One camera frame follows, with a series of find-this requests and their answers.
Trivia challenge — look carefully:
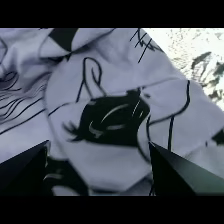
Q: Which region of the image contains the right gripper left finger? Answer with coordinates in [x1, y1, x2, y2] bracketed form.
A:
[0, 140, 51, 197]

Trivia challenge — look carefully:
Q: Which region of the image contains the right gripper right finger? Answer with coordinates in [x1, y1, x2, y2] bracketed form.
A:
[148, 141, 224, 197]

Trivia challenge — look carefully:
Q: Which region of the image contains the purple printed shirt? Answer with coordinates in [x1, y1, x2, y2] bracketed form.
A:
[0, 27, 224, 197]

